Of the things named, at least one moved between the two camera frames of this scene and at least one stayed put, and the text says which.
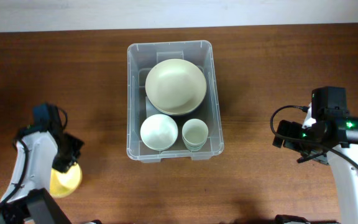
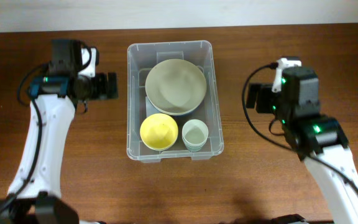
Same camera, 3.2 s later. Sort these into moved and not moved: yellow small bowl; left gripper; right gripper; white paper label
Moved: right gripper; yellow small bowl; left gripper
Not moved: white paper label
